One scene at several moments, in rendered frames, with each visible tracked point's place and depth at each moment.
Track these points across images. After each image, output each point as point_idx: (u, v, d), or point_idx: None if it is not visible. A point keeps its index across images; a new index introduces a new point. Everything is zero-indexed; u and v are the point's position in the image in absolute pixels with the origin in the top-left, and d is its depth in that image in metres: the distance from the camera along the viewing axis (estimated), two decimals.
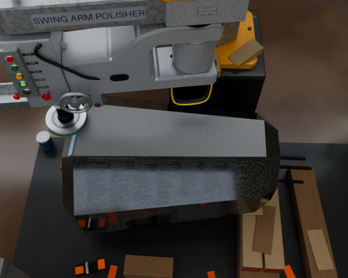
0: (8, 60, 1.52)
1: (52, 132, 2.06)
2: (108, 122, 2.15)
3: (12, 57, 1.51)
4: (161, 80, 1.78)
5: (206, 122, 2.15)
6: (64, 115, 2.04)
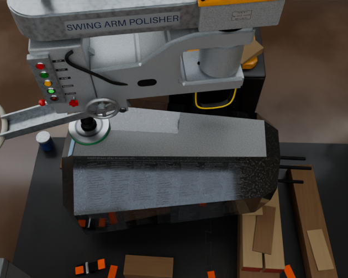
0: (38, 68, 1.50)
1: (107, 132, 2.10)
2: None
3: (42, 63, 1.49)
4: (188, 84, 1.76)
5: (206, 122, 2.15)
6: (88, 124, 2.04)
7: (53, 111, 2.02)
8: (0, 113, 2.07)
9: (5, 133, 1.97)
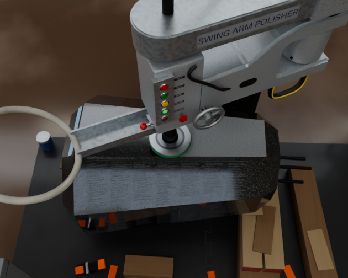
0: (162, 89, 1.45)
1: (185, 151, 2.01)
2: None
3: (167, 84, 1.44)
4: (281, 76, 1.79)
5: None
6: (174, 135, 1.97)
7: (132, 122, 1.85)
8: (66, 128, 1.78)
9: (87, 149, 1.72)
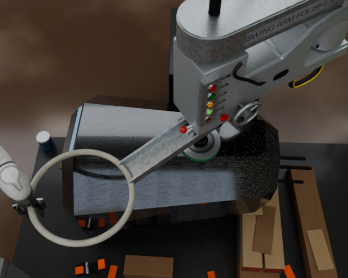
0: (211, 90, 1.45)
1: (220, 145, 2.06)
2: (108, 122, 2.15)
3: (215, 84, 1.44)
4: (309, 64, 1.82)
5: None
6: (205, 138, 2.00)
7: (170, 138, 1.94)
8: (113, 160, 1.93)
9: (136, 177, 1.85)
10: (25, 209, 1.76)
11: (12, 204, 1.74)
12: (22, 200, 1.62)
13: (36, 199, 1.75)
